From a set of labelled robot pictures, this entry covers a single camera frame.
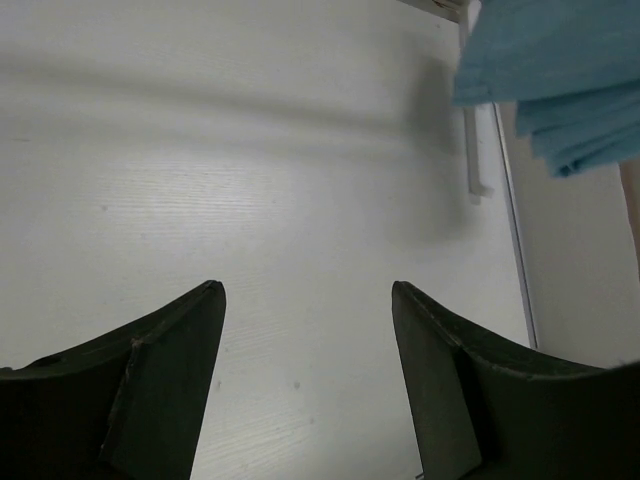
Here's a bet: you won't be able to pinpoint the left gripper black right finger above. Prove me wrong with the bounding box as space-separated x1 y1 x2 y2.
392 281 639 479

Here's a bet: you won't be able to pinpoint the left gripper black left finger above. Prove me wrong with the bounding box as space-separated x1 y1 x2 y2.
1 280 226 479

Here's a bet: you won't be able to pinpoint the light blue trousers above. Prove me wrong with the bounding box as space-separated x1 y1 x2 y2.
453 1 639 177

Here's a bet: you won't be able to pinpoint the white and silver clothes rack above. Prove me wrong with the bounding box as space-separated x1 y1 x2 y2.
458 1 493 205

